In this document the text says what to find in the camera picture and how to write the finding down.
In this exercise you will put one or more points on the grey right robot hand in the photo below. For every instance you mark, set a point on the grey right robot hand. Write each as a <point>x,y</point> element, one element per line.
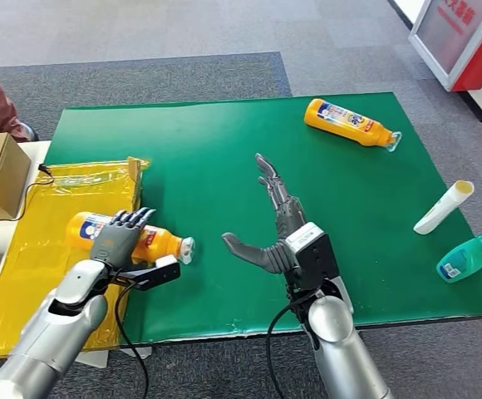
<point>285,217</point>

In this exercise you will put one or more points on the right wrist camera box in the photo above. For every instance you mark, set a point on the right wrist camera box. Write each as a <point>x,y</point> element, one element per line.
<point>313,256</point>

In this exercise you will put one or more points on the white bottle with yellow base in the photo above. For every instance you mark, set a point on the white bottle with yellow base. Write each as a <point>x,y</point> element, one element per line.
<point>442,208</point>

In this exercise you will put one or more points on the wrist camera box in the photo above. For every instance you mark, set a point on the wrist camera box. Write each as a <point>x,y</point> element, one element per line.
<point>313,256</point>
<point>159,272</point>

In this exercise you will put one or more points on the green table mat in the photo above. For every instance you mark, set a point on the green table mat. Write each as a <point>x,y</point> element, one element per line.
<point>245,137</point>

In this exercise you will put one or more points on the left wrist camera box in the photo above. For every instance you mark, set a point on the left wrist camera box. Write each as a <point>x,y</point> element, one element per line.
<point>159,272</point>

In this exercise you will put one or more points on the brown cardboard box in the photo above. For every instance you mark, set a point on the brown cardboard box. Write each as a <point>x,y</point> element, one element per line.
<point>0,176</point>

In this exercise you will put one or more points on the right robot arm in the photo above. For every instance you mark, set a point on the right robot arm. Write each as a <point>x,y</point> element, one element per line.
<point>341,352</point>

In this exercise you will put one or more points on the teal plastic bottle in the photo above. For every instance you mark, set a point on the teal plastic bottle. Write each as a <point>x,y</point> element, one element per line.
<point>467,259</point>

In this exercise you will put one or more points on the white paper sheet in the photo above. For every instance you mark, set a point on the white paper sheet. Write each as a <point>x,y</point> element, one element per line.
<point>95,358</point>

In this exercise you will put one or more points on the white framed red cabinet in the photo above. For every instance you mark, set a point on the white framed red cabinet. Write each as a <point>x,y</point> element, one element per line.
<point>452,38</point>

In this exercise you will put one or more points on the orange detergent bottle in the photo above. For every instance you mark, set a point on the orange detergent bottle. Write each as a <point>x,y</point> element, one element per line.
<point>341,124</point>
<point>162,243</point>

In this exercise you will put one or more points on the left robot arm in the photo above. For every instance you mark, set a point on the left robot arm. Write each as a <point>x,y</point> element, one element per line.
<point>58,325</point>

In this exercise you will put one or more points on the yellow plastic bag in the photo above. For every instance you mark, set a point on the yellow plastic bag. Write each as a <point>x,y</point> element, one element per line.
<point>37,264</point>

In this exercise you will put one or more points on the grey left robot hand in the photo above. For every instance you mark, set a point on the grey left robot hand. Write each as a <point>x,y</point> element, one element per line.
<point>116,242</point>

